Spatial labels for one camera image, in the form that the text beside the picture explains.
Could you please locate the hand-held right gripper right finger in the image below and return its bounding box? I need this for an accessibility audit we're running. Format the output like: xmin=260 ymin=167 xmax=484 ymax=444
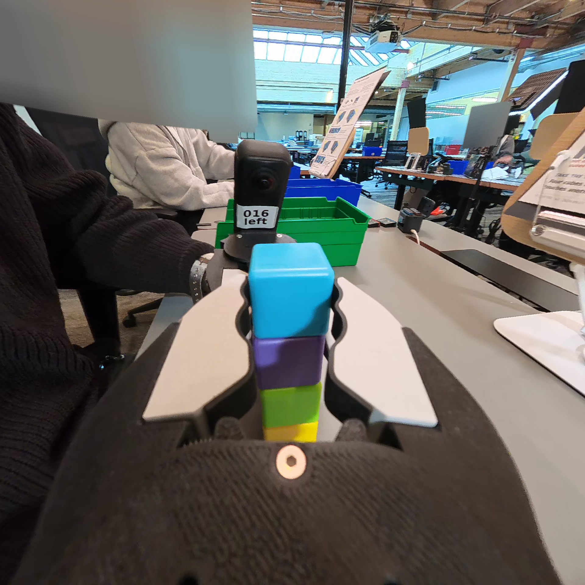
xmin=322 ymin=276 xmax=439 ymax=441

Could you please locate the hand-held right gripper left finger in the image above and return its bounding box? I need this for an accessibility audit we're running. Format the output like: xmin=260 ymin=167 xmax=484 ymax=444
xmin=142 ymin=275 xmax=257 ymax=441

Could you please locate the green plastic bin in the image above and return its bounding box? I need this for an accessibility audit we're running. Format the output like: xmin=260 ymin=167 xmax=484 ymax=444
xmin=215 ymin=197 xmax=371 ymax=267

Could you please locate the purple cube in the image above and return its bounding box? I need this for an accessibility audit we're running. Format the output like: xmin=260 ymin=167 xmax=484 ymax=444
xmin=252 ymin=335 xmax=326 ymax=390

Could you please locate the lime green cube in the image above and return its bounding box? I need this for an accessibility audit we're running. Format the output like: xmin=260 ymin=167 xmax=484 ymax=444
xmin=260 ymin=383 xmax=323 ymax=429

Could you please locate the yellow cube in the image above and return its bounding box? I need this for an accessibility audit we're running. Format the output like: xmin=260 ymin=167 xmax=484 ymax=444
xmin=263 ymin=421 xmax=319 ymax=443

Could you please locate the blue cube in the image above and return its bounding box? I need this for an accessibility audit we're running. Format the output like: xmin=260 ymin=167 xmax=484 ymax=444
xmin=248 ymin=243 xmax=335 ymax=339

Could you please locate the person's left forearm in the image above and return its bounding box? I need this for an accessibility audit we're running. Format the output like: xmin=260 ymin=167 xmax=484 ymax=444
xmin=0 ymin=103 xmax=215 ymax=330

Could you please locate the silver wristwatch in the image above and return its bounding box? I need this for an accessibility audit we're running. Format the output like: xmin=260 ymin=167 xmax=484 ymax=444
xmin=190 ymin=253 xmax=215 ymax=304

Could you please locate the black electronic device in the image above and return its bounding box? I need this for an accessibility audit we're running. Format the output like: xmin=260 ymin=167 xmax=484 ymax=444
xmin=397 ymin=197 xmax=436 ymax=234

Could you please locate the wooden table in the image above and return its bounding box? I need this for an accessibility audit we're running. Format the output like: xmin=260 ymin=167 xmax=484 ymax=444
xmin=375 ymin=165 xmax=526 ymax=229

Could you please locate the black pillar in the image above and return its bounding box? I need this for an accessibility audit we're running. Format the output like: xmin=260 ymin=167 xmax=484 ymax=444
xmin=339 ymin=0 xmax=355 ymax=103

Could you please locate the white document stand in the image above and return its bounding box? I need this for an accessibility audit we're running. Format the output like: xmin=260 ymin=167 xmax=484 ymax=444
xmin=494 ymin=208 xmax=585 ymax=396

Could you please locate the person's black clothing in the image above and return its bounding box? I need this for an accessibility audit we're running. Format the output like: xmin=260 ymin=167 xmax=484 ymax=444
xmin=0 ymin=103 xmax=151 ymax=585

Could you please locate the white ceiling projector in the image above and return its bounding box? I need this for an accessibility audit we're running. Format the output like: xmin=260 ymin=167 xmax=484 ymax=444
xmin=365 ymin=27 xmax=403 ymax=55

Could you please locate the dark desk cable flap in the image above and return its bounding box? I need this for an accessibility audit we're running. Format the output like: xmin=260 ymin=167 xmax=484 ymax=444
xmin=441 ymin=249 xmax=581 ymax=311

